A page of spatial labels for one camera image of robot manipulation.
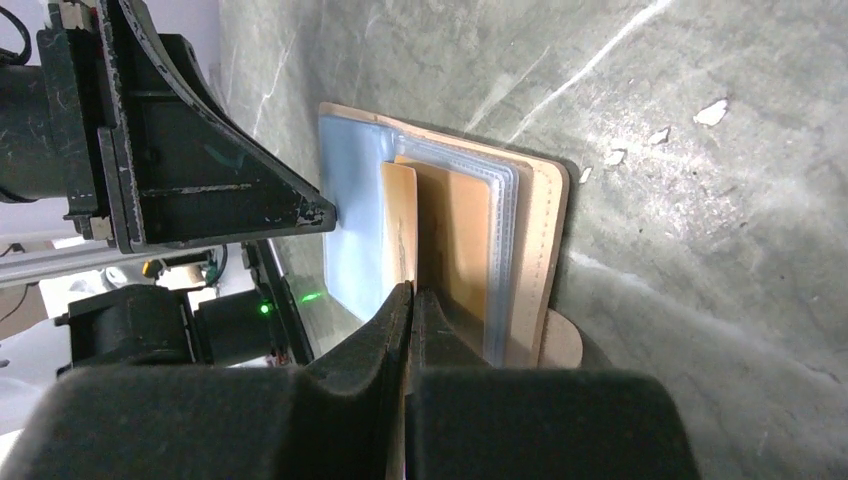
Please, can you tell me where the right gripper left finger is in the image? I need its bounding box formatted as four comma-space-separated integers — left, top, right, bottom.
1, 283, 412, 479

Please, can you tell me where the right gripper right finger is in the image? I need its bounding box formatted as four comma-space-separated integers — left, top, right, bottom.
406, 288, 700, 479

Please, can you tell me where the tan leather card holder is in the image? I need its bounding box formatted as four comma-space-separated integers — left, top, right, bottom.
319, 102, 583, 368

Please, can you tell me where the gold VIP card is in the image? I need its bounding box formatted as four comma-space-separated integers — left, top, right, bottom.
396, 156, 491, 322

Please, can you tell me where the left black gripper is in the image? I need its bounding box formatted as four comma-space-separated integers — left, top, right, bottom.
1, 1, 337, 253

